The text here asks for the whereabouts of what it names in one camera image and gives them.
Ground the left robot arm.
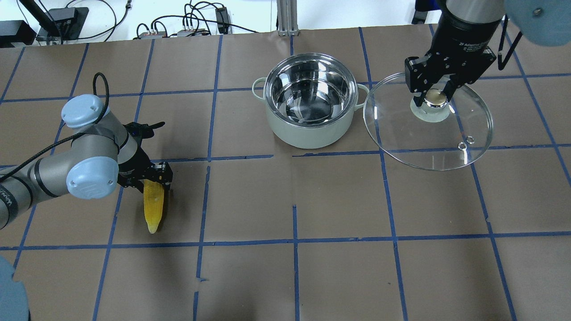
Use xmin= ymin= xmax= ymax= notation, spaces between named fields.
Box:
xmin=0 ymin=94 xmax=173 ymax=234

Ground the glass pot lid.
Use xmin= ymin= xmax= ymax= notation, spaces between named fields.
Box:
xmin=363 ymin=73 xmax=494 ymax=171

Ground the yellow corn cob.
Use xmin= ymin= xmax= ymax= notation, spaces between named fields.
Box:
xmin=143 ymin=180 xmax=165 ymax=234

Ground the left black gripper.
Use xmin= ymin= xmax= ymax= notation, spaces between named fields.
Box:
xmin=118 ymin=132 xmax=173 ymax=193

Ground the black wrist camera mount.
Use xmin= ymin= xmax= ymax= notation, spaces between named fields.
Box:
xmin=123 ymin=121 xmax=165 ymax=145

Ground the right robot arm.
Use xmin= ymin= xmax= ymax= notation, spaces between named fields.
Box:
xmin=405 ymin=0 xmax=571 ymax=107

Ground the aluminium frame post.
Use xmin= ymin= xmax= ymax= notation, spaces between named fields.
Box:
xmin=277 ymin=0 xmax=299 ymax=37

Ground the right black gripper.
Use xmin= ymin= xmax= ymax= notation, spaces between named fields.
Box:
xmin=405 ymin=16 xmax=497 ymax=107

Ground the pale green steel pot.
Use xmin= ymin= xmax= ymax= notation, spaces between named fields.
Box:
xmin=251 ymin=53 xmax=369 ymax=149

